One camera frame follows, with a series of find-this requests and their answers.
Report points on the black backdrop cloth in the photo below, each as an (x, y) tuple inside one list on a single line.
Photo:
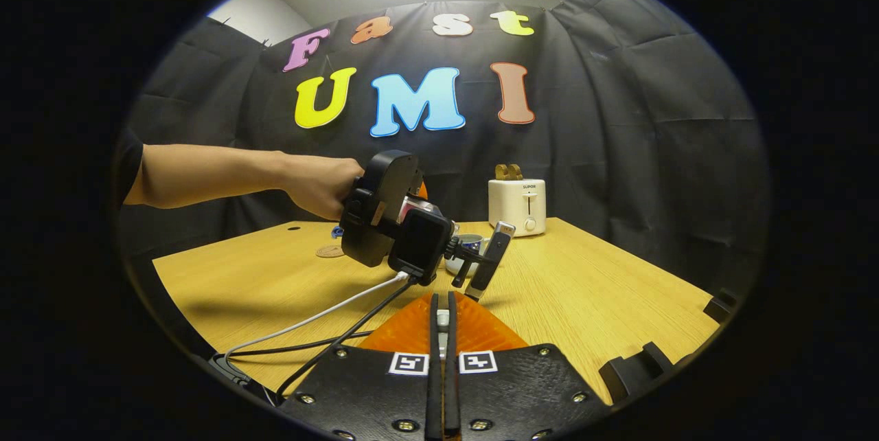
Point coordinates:
[(618, 152)]

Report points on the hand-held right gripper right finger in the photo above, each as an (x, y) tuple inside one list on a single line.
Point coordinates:
[(452, 372)]

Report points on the black notched frame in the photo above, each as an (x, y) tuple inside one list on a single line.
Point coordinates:
[(621, 372)]

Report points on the person's black sleeve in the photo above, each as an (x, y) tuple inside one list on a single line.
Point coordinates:
[(129, 166)]

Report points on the white blue teacup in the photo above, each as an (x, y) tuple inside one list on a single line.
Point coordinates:
[(472, 243)]

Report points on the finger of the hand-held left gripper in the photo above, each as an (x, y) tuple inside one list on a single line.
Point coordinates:
[(422, 191)]

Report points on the round coaster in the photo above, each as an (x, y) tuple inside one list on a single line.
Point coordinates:
[(330, 251)]

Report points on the white toaster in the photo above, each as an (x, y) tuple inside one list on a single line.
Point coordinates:
[(515, 211)]

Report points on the brown bread slice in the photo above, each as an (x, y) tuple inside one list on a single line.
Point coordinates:
[(502, 172), (516, 172)]

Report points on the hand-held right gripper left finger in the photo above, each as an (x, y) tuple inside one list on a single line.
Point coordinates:
[(434, 372)]

